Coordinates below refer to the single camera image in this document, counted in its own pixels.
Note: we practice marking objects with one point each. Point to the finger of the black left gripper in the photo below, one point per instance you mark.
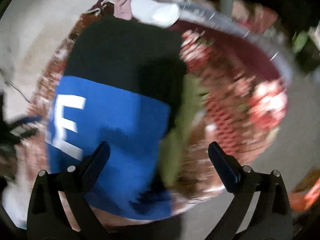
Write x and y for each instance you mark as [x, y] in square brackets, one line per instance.
[25, 120]
[24, 132]

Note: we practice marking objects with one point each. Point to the blue and black garment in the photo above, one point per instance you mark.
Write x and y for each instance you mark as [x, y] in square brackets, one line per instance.
[122, 85]

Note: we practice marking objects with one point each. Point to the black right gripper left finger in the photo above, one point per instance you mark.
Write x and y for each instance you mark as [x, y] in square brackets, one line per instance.
[46, 217]

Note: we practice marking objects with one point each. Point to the pink cloth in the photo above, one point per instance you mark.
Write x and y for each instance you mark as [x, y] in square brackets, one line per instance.
[122, 9]

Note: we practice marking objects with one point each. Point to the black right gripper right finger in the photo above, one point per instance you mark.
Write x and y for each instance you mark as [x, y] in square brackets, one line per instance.
[272, 215]

